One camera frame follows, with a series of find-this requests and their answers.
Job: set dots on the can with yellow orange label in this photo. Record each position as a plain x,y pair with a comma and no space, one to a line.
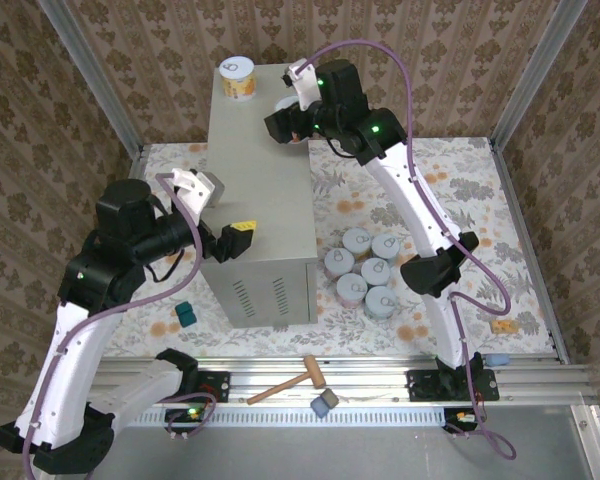
236,67

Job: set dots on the can with pink floral label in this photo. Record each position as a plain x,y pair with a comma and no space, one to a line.
352,286

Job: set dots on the can with teal label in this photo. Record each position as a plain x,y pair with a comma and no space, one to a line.
376,270

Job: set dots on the can with pale blue label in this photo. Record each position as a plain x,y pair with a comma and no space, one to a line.
380,300

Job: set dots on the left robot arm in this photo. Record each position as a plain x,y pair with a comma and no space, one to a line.
70,365

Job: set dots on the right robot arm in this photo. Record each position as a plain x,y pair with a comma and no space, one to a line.
415,205

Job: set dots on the grey metal cabinet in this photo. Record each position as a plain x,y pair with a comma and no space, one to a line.
265,200

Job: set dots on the teal foam block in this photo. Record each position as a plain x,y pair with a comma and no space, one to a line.
186,315

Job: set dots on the floral tablecloth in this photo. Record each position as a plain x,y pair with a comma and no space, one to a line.
260,342

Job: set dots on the wooden mallet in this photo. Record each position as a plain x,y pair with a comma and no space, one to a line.
315,372

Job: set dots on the small controller board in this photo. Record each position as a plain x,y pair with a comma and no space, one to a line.
462,416
192,414

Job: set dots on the grey foam cube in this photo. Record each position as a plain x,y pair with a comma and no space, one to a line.
329,397

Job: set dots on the blue foam cube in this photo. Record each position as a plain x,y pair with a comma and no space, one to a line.
320,408

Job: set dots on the yellow orange sponge block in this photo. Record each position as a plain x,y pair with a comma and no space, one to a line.
504,326

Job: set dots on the light blue foam block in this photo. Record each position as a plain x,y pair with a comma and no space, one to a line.
497,360

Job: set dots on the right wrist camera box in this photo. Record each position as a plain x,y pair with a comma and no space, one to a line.
305,87

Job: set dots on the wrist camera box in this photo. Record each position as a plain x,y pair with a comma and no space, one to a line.
192,192
305,87

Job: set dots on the aluminium side rail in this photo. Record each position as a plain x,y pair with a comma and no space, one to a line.
512,200
134,167

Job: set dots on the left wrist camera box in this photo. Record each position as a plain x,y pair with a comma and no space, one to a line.
192,192

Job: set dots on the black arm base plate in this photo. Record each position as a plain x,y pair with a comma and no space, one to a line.
217,385
420,387

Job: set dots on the aluminium corner post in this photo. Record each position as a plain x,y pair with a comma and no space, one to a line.
535,75
92,75

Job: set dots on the aluminium front rail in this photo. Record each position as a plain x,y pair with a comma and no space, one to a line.
370,370

